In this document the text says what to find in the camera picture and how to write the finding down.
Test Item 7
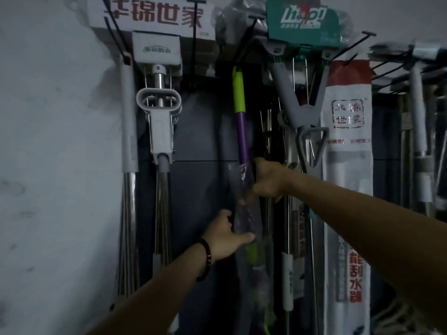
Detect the person's right hand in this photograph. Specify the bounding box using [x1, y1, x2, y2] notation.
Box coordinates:
[244, 157, 293, 204]

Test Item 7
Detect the person's left hand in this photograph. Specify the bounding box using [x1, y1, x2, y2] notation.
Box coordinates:
[201, 209, 256, 264]

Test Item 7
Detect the clear plastic mop sleeve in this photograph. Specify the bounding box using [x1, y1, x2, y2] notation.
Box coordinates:
[228, 162, 277, 335]

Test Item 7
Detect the purple and green mop pole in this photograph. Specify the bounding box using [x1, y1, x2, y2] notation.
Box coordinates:
[232, 65, 253, 166]

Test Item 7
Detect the person's left forearm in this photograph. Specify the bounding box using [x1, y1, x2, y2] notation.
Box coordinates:
[87, 242, 219, 335]

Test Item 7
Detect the person's right forearm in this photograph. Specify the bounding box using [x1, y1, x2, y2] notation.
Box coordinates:
[288, 169, 447, 332]

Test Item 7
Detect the steel pole with white grip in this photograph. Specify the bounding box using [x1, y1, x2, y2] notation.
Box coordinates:
[280, 194, 296, 312]

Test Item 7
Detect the dark grey back panel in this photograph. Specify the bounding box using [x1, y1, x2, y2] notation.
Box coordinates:
[135, 76, 241, 335]

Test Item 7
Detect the long white package red print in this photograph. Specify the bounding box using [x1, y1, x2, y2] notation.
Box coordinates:
[321, 60, 375, 335]

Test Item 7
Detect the white squeeze mop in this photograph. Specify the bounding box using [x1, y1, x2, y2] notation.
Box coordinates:
[132, 31, 183, 276]

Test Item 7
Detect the clear wrapped mop head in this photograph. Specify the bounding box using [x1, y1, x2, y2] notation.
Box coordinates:
[214, 0, 270, 44]

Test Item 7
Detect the green mop head package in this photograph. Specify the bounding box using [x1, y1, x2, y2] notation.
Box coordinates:
[265, 0, 345, 50]

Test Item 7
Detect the grey and white flat mop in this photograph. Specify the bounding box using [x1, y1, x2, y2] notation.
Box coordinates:
[369, 40, 447, 217]

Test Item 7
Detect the white mop box red print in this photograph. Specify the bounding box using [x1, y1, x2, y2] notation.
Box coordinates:
[86, 0, 217, 41]

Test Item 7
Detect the black bead bracelet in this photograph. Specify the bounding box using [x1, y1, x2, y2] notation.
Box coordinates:
[196, 238, 213, 283]

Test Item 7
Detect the black cable tie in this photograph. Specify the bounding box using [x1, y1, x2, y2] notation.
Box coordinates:
[101, 0, 130, 57]
[329, 30, 377, 62]
[186, 0, 207, 88]
[236, 15, 267, 65]

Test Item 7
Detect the white handled steel mop pole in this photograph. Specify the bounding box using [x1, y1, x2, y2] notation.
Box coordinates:
[110, 55, 140, 312]

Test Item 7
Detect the white rope bundle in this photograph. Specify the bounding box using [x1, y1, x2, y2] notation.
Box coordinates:
[369, 296, 432, 335]

